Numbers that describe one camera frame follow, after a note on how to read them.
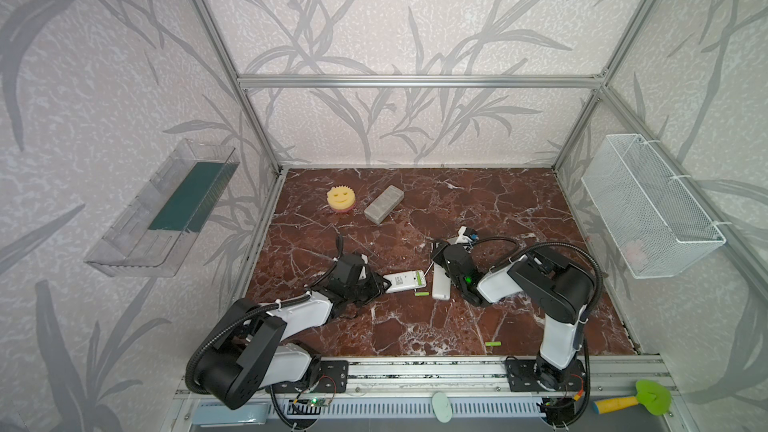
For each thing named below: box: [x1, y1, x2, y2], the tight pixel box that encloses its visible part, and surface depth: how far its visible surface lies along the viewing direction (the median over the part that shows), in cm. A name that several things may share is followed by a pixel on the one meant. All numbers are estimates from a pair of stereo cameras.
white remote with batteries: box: [432, 262, 451, 300], surface depth 89 cm
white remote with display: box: [383, 270, 427, 293], surface depth 91 cm
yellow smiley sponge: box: [327, 185, 356, 211], surface depth 110 cm
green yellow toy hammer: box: [592, 380, 672, 416], surface depth 70 cm
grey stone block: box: [364, 184, 405, 225], surface depth 107 cm
